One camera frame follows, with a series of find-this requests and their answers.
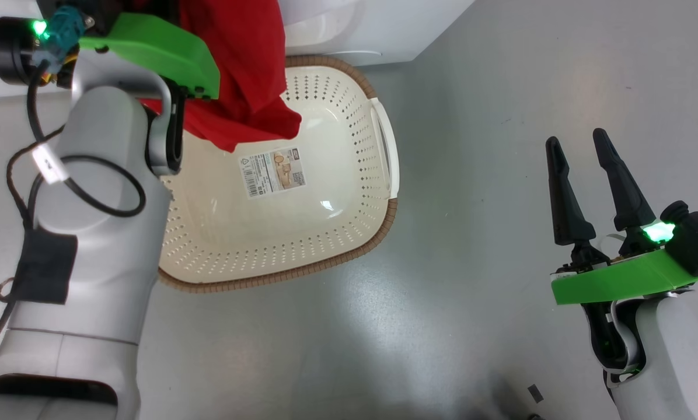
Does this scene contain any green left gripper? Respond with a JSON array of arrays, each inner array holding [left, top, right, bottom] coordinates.
[[78, 12, 221, 100]]

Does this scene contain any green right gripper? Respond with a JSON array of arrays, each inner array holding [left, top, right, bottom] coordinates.
[[546, 128, 698, 306]]

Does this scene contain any red garment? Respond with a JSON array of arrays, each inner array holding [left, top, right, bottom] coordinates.
[[139, 0, 303, 153]]

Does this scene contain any product label sticker with barcode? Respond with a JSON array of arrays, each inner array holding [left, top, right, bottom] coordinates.
[[238, 148, 307, 198]]

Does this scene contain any white front-load washing machine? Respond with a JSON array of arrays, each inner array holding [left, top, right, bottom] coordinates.
[[0, 0, 475, 99]]

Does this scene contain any cream laundry basket brown rim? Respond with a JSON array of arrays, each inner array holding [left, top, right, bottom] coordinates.
[[156, 55, 399, 292]]

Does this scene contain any black left arm cable teal plug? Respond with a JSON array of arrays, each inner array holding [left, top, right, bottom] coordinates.
[[0, 6, 147, 374]]

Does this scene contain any white cable tag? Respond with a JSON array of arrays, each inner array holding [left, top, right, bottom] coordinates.
[[32, 145, 68, 184]]

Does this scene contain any black strap patch on arm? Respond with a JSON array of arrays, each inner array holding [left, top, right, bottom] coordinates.
[[13, 227, 78, 305]]

